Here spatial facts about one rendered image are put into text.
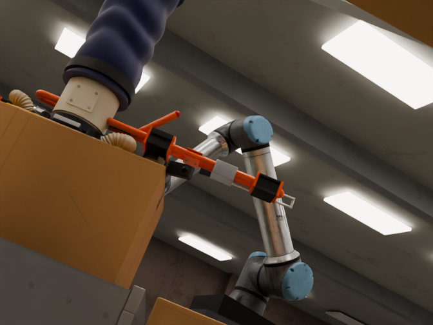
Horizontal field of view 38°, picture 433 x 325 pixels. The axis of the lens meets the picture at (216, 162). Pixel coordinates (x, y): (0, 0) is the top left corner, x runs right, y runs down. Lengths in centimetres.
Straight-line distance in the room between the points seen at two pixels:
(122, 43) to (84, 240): 65
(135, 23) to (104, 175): 55
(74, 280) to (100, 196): 28
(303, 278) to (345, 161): 525
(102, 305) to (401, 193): 687
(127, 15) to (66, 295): 92
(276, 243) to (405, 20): 214
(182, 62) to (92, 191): 538
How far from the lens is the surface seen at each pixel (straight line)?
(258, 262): 261
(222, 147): 247
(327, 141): 757
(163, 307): 98
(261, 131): 240
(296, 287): 246
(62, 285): 145
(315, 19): 600
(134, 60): 195
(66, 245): 161
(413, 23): 34
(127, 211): 162
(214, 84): 703
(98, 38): 195
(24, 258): 148
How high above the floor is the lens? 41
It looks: 21 degrees up
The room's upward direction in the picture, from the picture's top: 23 degrees clockwise
